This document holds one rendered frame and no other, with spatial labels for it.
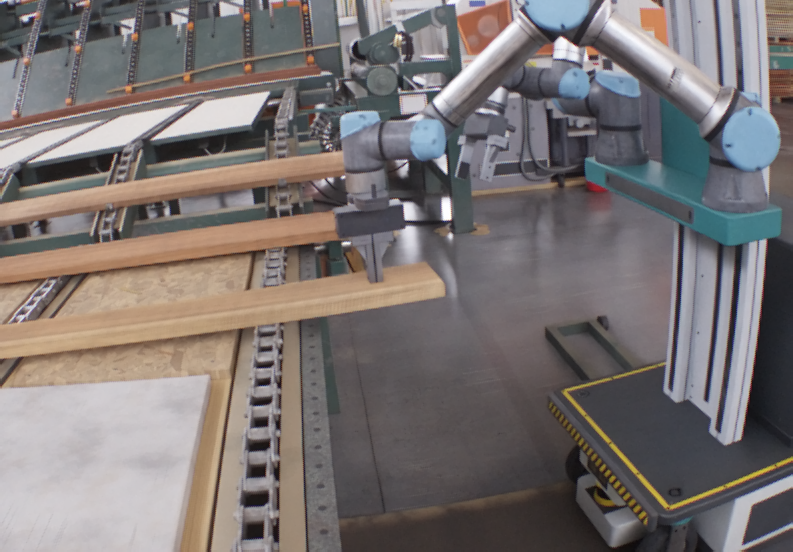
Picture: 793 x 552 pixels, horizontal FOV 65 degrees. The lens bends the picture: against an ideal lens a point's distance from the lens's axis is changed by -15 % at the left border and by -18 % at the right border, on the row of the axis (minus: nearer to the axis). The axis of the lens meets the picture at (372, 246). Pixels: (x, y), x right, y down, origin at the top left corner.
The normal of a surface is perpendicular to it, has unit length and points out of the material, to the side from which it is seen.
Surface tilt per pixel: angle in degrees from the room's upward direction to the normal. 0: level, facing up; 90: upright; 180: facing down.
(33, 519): 0
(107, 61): 46
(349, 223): 90
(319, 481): 0
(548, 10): 86
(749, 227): 90
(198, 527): 0
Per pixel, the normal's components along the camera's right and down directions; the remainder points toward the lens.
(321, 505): -0.10, -0.95
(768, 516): 0.18, 0.27
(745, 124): -0.22, 0.38
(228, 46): 0.00, -0.45
